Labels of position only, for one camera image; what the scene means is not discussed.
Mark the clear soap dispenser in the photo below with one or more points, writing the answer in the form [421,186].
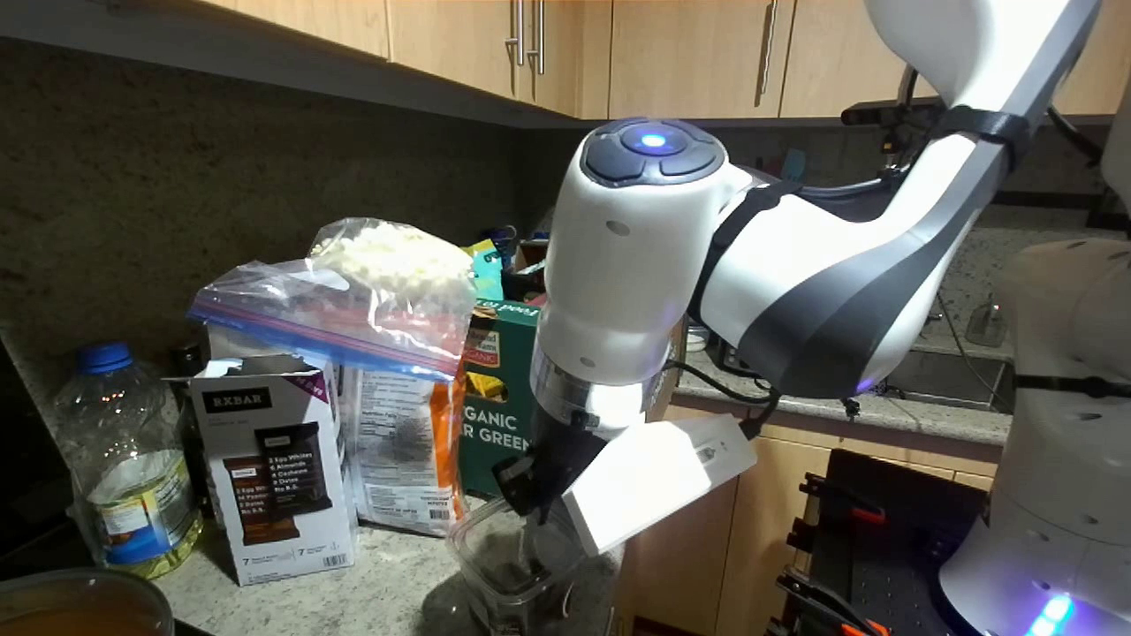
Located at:
[992,319]

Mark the orange snack bag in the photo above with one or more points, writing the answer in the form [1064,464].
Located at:
[401,446]

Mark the black stereo camera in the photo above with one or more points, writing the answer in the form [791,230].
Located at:
[885,114]

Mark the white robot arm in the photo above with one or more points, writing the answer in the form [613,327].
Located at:
[638,269]

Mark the stainless steel sink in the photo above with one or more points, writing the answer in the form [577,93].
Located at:
[954,376]

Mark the orange black clamp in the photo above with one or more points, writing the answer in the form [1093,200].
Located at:
[848,502]
[833,606]

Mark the plastic jug blue cap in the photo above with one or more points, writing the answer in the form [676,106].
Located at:
[117,446]

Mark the black robot cart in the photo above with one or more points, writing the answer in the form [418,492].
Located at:
[907,541]

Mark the green cardboard produce box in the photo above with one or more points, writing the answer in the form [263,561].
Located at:
[500,412]

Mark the white RXBAR box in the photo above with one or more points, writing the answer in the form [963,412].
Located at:
[271,469]

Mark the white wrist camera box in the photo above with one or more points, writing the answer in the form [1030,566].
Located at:
[649,482]

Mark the wooden lower cabinets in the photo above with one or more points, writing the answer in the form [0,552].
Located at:
[729,552]

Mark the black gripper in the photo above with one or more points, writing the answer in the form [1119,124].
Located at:
[543,464]

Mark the clear zip popcorn bag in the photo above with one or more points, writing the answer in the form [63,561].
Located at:
[355,305]

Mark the teal snack bag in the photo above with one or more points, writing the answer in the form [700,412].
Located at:
[486,269]

